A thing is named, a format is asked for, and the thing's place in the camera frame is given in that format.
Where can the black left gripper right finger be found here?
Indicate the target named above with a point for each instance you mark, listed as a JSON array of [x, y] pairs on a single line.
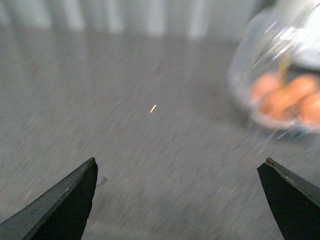
[[293, 201]]

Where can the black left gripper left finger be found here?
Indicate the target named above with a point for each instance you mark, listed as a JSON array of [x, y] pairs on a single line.
[[61, 213]]

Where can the brown egg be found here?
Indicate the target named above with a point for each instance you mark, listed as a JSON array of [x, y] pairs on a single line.
[[308, 109]]

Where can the brown egg front left box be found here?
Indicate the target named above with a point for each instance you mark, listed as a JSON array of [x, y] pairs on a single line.
[[278, 105]]

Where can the brown egg box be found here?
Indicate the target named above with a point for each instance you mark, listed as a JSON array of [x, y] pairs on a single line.
[[264, 85], [303, 86], [278, 105]]

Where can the brown egg back right box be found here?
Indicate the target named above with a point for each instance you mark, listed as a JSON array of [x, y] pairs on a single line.
[[303, 86]]

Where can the brown egg back left box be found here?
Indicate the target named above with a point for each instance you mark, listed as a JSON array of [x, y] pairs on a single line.
[[264, 85]]

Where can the clear plastic egg box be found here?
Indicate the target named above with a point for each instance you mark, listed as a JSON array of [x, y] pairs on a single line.
[[242, 74]]

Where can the teal rubber band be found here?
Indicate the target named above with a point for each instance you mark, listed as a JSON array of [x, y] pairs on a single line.
[[298, 131]]

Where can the white Joyoung cooker appliance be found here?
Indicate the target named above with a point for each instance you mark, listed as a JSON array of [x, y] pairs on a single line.
[[293, 30]]

